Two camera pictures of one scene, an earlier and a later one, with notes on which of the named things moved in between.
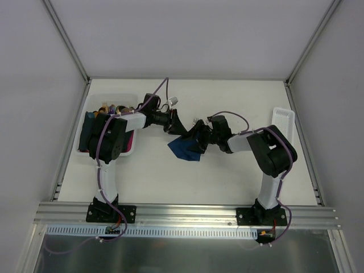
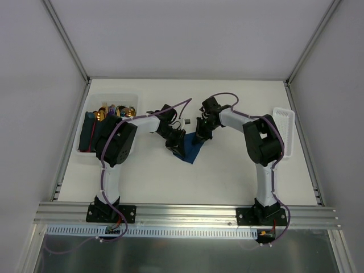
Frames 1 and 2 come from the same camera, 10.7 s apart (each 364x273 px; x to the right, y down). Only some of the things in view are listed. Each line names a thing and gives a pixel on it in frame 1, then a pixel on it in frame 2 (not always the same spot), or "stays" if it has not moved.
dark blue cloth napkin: x=179 y=146 stays
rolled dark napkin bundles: x=84 y=140 stays
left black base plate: x=111 y=214 stays
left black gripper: x=173 y=121 -> x=175 y=139
